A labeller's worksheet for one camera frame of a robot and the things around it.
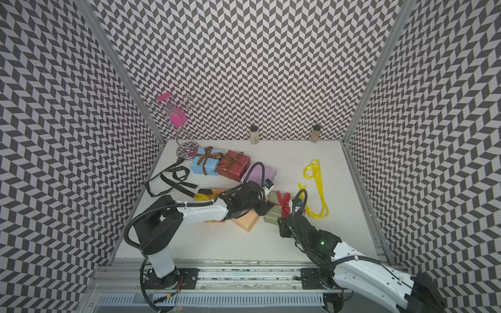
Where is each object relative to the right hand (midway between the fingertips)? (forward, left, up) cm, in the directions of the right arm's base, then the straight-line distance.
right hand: (281, 224), depth 80 cm
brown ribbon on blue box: (+38, +36, +3) cm, 52 cm away
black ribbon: (+32, +55, -4) cm, 64 cm away
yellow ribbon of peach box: (+32, -20, -6) cm, 38 cm away
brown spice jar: (+54, -23, 0) cm, 59 cm away
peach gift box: (+2, +15, -2) cm, 15 cm away
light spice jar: (+52, +12, +1) cm, 54 cm away
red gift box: (+30, +22, +2) cm, 37 cm away
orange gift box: (+15, +28, +2) cm, 32 cm away
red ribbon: (+9, -2, +1) cm, 9 cm away
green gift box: (+6, +2, -3) cm, 7 cm away
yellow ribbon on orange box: (+11, +35, +3) cm, 37 cm away
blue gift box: (+32, +37, +2) cm, 49 cm away
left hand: (+10, +5, 0) cm, 11 cm away
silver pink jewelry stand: (+61, +57, +15) cm, 85 cm away
